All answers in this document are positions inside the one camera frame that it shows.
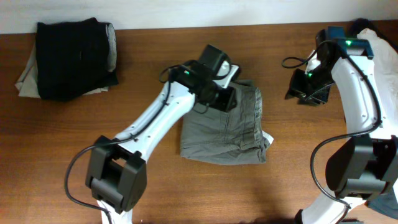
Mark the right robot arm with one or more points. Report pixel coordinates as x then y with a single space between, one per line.
364 169

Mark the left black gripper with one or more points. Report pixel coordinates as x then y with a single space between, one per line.
226 99

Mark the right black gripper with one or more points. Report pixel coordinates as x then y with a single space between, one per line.
306 91

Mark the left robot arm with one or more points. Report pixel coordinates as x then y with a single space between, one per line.
117 174

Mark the beige folded garment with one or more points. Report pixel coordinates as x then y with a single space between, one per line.
26 82

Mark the black folded garment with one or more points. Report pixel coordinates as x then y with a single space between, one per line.
71 59

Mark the dark grey garment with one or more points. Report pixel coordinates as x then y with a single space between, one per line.
360 24

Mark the grey trousers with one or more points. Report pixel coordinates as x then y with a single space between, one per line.
227 138

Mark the white garment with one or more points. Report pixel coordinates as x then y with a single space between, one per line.
385 68

